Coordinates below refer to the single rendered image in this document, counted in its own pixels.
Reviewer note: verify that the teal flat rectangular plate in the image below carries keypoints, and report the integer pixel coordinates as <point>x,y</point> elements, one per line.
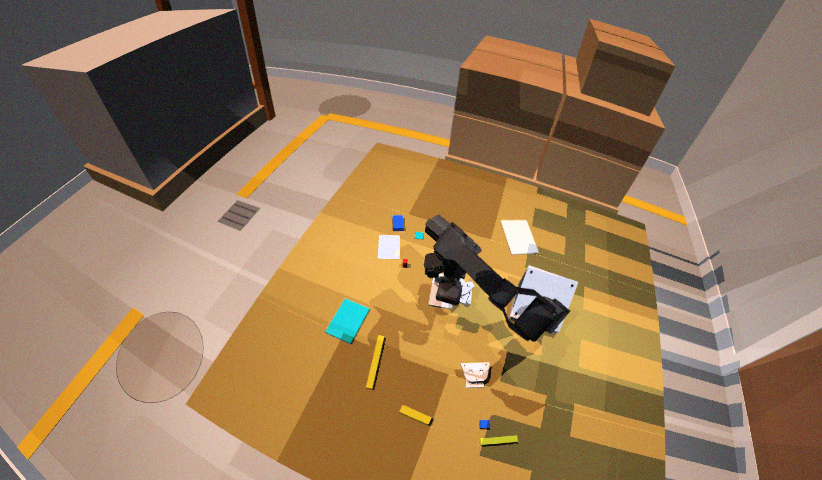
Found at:
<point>347,321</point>

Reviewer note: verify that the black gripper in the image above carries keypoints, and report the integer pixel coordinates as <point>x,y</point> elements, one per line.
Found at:
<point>450,291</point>

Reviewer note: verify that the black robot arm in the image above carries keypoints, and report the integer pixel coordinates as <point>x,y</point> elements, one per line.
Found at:
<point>453,245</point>

